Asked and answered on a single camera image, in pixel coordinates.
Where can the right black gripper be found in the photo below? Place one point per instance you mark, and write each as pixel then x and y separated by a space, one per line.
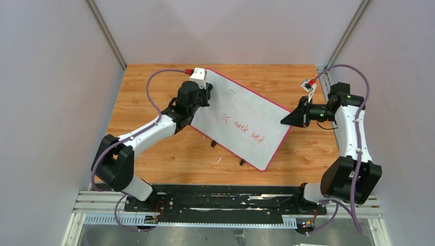
pixel 304 112

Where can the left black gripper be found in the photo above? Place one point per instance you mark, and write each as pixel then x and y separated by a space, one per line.
pixel 207 96

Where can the pink framed whiteboard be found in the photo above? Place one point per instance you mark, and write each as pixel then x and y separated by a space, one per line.
pixel 242 121

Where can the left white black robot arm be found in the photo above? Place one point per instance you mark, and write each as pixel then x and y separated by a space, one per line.
pixel 114 161

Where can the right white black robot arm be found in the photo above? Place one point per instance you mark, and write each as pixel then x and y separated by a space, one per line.
pixel 353 176

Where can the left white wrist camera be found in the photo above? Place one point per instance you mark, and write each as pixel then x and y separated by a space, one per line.
pixel 199 76

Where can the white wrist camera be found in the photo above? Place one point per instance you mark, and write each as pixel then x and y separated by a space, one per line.
pixel 309 86
pixel 199 76

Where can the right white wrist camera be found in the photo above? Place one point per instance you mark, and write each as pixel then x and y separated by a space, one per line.
pixel 309 86

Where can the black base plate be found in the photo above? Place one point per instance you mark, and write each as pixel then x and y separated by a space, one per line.
pixel 220 204

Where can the right aluminium corner post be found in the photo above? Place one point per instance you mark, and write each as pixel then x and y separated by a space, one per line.
pixel 361 9

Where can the aluminium corner post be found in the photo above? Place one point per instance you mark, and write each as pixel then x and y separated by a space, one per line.
pixel 361 9
pixel 98 17

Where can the left aluminium corner post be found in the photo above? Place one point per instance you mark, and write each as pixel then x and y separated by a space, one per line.
pixel 98 17

